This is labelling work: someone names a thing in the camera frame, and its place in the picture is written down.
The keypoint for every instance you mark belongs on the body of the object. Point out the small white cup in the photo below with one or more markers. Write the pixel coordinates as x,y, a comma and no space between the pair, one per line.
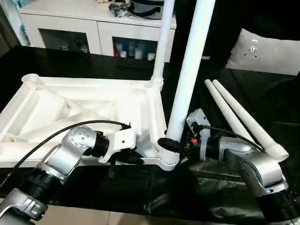
151,55

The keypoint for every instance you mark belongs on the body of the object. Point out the white plastic table leg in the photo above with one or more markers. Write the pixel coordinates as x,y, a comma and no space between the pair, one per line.
246,112
187,82
222,105
164,47

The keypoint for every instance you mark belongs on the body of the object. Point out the white post with teal marks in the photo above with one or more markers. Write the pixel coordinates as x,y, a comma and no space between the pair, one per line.
23,32

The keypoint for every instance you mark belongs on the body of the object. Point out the grey cushion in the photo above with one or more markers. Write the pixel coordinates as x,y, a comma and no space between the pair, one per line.
264,54

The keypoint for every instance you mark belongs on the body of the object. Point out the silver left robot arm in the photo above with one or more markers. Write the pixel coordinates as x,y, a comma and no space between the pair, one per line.
65,154

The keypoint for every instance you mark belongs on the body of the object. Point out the silver and black helmet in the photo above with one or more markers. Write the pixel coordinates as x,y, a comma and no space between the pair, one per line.
145,9

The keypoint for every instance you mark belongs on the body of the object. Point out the small brown label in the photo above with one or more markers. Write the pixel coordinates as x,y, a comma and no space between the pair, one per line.
206,57

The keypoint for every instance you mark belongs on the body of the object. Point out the black table mat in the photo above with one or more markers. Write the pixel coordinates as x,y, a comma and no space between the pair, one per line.
264,98

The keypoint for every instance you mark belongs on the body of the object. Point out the white cabinet with glass doors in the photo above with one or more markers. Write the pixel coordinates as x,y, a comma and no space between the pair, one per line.
82,25

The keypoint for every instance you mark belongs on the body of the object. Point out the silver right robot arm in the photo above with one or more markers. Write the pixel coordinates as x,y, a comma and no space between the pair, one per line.
257,168

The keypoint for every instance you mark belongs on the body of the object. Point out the black couch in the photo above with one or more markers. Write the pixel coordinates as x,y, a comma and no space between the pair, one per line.
234,18

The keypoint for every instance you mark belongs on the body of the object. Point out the white plastic table top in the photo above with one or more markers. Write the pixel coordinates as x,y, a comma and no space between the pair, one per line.
70,98

